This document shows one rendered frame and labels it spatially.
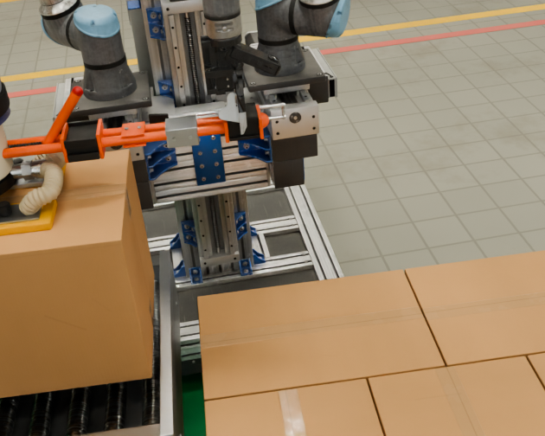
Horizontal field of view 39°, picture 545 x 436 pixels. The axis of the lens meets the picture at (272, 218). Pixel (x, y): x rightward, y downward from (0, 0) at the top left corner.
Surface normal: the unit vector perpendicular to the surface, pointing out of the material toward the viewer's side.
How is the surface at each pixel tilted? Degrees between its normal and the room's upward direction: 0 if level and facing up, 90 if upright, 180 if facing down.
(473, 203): 0
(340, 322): 0
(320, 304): 0
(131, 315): 90
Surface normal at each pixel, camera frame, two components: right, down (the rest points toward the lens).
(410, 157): -0.07, -0.83
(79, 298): 0.11, 0.55
